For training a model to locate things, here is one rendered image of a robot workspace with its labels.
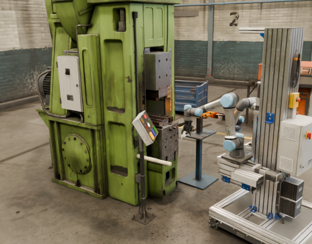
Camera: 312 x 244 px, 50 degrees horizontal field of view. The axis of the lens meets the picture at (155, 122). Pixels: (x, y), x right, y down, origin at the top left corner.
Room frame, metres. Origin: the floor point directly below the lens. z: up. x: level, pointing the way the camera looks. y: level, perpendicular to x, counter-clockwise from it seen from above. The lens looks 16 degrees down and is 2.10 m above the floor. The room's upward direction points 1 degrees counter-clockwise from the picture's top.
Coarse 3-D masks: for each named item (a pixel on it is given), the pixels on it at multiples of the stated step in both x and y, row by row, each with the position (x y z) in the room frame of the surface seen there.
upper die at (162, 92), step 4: (164, 88) 3.86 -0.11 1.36; (148, 92) 3.83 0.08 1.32; (152, 92) 3.80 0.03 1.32; (156, 92) 3.77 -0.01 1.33; (160, 92) 3.78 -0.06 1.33; (164, 92) 3.86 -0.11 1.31; (148, 96) 3.83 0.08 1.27; (152, 96) 3.80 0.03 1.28; (156, 96) 3.77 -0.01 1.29; (160, 96) 3.78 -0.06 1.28
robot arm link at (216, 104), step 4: (236, 92) 3.09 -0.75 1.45; (216, 100) 3.24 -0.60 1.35; (220, 100) 3.19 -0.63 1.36; (208, 104) 3.28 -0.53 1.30; (212, 104) 3.24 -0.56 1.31; (216, 104) 3.21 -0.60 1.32; (220, 104) 3.18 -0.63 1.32; (204, 108) 3.29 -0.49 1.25; (208, 108) 3.26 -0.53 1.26; (212, 108) 3.24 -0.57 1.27; (204, 112) 3.31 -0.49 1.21
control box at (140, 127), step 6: (138, 114) 3.44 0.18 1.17; (144, 114) 3.38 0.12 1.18; (138, 120) 3.15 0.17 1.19; (144, 120) 3.28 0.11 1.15; (150, 120) 3.46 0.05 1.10; (138, 126) 3.15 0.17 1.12; (144, 126) 3.17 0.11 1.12; (150, 126) 3.34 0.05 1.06; (138, 132) 3.16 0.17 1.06; (144, 132) 3.15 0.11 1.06; (144, 138) 3.15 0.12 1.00; (150, 138) 3.14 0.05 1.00
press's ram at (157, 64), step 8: (152, 56) 3.73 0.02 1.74; (160, 56) 3.79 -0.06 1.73; (168, 56) 3.93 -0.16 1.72; (152, 64) 3.73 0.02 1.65; (160, 64) 3.79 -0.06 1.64; (168, 64) 3.93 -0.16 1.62; (152, 72) 3.73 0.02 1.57; (160, 72) 3.79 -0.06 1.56; (168, 72) 3.93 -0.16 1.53; (152, 80) 3.74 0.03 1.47; (160, 80) 3.78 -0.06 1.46; (168, 80) 3.93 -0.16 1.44; (152, 88) 3.74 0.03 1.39; (160, 88) 3.78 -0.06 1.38
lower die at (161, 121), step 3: (150, 117) 3.94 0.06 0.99; (153, 117) 3.91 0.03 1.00; (162, 117) 3.90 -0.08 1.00; (165, 117) 3.93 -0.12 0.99; (153, 120) 3.85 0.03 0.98; (156, 120) 3.83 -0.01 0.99; (159, 120) 3.82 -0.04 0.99; (162, 120) 3.81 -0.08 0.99; (165, 120) 3.87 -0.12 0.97; (153, 123) 3.80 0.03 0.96; (156, 123) 3.77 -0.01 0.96; (159, 123) 3.76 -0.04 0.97; (162, 123) 3.81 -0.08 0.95; (165, 123) 3.87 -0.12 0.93; (162, 126) 3.81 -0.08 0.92
